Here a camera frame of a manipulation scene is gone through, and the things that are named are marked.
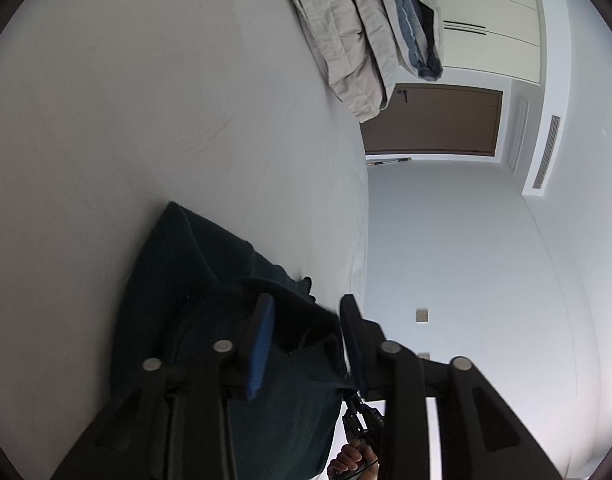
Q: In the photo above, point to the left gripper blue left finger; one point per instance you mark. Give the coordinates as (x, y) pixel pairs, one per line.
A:
(257, 345)

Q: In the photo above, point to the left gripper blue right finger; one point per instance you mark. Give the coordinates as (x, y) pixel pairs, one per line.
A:
(362, 340)

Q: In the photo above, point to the dark green knit sweater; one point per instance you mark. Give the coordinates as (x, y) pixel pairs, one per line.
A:
(177, 406)

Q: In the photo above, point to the person's right hand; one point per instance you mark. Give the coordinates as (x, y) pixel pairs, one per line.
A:
(357, 459)

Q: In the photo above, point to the brown wooden door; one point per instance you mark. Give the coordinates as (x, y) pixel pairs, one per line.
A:
(436, 119)

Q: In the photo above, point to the white bed sheet mattress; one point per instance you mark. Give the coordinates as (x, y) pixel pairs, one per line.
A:
(110, 110)

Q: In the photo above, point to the white air vent grille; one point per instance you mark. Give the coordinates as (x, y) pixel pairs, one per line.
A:
(547, 153)

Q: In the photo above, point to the folded beige blue duvet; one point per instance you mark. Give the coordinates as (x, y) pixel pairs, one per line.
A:
(359, 45)

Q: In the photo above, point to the cream wardrobe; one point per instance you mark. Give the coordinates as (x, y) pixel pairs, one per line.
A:
(500, 37)

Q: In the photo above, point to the upper wall socket plate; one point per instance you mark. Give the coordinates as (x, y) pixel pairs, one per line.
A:
(422, 316)

